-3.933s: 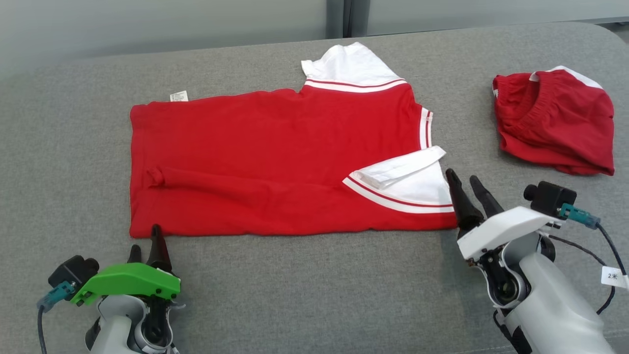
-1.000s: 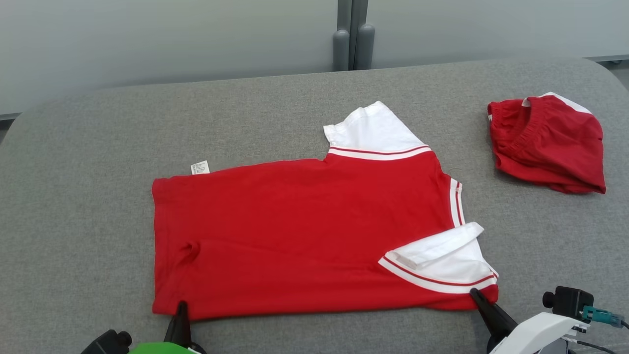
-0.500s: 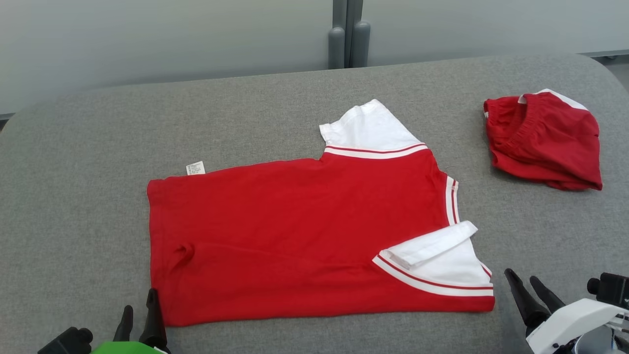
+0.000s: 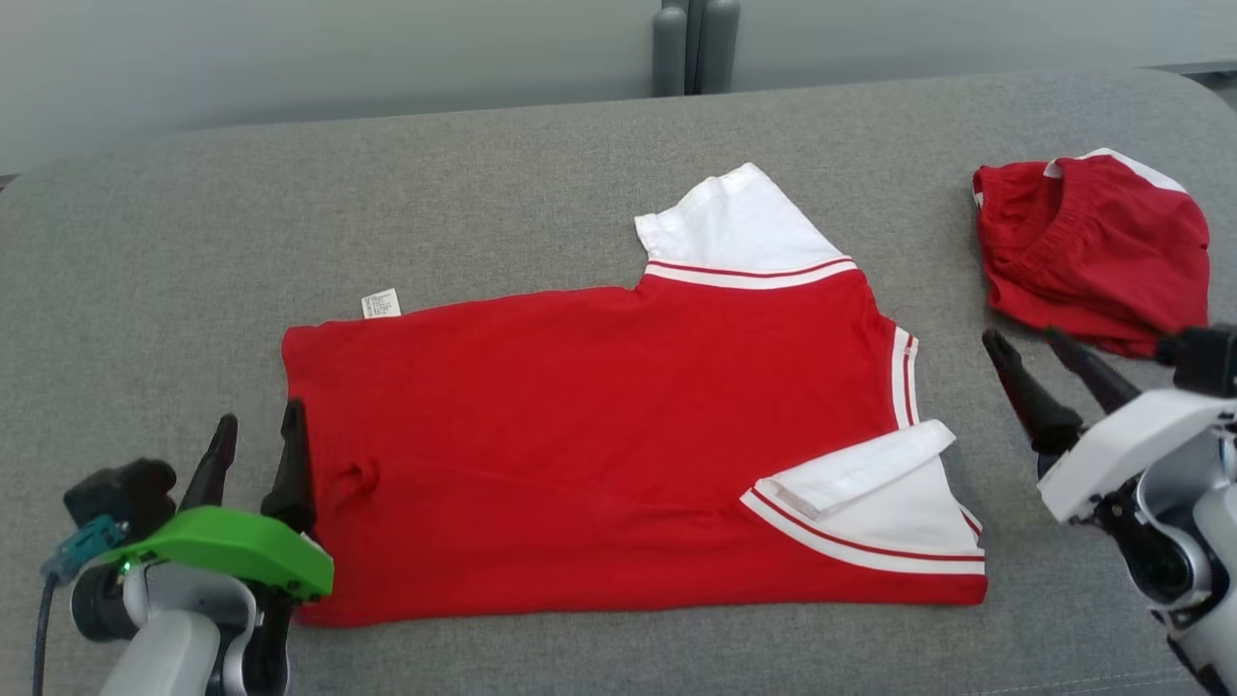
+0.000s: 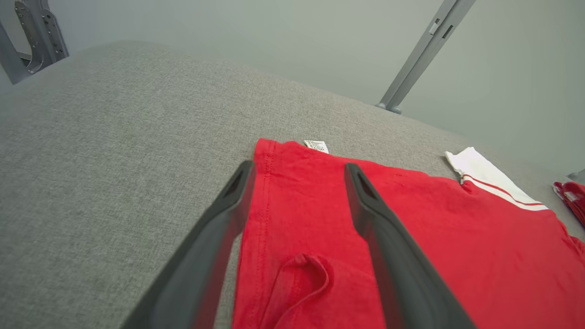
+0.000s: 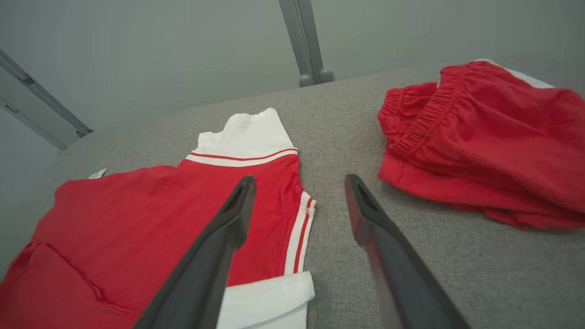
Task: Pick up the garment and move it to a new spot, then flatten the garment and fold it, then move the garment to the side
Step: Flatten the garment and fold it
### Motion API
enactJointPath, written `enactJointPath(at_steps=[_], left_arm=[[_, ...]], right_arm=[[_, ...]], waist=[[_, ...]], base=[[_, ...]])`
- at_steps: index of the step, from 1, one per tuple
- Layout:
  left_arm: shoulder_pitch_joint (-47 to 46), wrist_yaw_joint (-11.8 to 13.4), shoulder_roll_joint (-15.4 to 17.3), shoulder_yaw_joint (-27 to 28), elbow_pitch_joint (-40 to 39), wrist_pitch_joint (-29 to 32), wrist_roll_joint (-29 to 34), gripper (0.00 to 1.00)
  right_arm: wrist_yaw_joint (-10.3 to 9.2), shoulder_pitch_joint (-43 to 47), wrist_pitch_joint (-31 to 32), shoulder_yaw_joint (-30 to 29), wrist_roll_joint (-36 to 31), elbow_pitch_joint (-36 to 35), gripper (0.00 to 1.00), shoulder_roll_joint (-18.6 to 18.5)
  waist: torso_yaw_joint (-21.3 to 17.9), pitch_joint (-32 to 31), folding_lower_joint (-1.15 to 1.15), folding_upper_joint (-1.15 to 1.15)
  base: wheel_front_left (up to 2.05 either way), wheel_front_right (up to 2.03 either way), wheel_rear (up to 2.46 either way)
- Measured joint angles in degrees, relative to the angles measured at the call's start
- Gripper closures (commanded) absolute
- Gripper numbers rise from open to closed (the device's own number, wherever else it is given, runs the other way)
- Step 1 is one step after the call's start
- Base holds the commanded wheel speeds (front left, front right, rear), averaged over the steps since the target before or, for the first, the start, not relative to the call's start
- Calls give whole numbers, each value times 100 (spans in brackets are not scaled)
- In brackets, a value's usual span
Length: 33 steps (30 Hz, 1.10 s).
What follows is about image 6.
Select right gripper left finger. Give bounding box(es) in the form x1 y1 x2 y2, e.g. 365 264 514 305
133 176 257 329

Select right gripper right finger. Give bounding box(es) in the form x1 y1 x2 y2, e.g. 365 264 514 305
344 174 471 329

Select red Bulls basketball jersey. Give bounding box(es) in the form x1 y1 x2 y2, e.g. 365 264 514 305
0 108 317 329

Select red shorts with white stripes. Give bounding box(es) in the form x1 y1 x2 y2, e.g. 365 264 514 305
378 59 585 230

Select grey fabric sofa seat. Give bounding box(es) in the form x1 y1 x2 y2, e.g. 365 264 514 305
0 64 585 329

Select grey metal wall rail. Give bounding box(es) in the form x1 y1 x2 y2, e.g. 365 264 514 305
0 49 94 152

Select grey metal partition post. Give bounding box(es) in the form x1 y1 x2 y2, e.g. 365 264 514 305
279 0 335 88

